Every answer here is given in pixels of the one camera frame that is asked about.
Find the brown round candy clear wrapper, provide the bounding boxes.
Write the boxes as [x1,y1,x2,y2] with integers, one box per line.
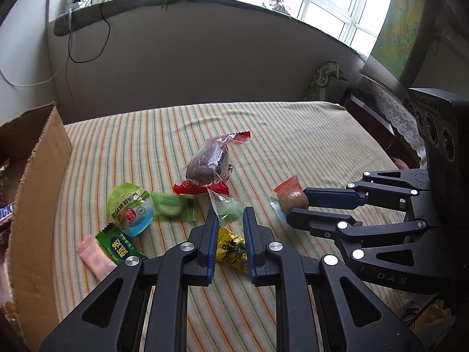
[269,175,309,222]

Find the pink snack packet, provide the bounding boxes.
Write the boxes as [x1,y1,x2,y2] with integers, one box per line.
[76,234,117,281]

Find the green snack packet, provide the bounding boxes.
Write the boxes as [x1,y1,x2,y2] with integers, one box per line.
[95,223,147,265]

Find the yellow snack packet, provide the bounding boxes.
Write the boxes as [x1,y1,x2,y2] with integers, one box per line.
[215,227,249,274]

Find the green jelly cup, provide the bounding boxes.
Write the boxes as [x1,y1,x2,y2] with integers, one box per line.
[106,183,155,238]

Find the green sweet clear wrapper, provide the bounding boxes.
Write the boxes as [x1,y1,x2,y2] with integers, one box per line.
[150,192,196,223]

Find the dark pastry red-trimmed wrapper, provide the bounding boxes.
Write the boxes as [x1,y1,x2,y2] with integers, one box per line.
[172,131,251,195]

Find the Snickers bar dark wrapper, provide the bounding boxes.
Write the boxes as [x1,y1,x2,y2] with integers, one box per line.
[0,203,14,226]

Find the black speaker box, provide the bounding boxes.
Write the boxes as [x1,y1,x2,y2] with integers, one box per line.
[406,87,469,177]

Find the white lace cloth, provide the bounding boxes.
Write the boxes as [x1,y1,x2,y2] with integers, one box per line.
[360,76,426,160]

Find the green patterned bag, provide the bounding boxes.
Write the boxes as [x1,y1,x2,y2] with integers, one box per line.
[303,60,342,102]

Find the striped mattress cover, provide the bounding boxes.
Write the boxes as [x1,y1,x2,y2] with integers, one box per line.
[52,101,419,352]

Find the brown cardboard box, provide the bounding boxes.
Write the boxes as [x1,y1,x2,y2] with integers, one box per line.
[1,103,72,351]

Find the small figurine on sill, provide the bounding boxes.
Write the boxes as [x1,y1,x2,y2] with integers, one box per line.
[262,0,291,16]

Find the yellow green wall map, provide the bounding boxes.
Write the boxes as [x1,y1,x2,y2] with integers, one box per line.
[361,0,439,95]

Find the white cable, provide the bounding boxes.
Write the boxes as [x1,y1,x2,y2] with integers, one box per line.
[0,10,74,89]

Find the black cable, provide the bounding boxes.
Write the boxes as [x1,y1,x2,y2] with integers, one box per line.
[67,0,112,65]

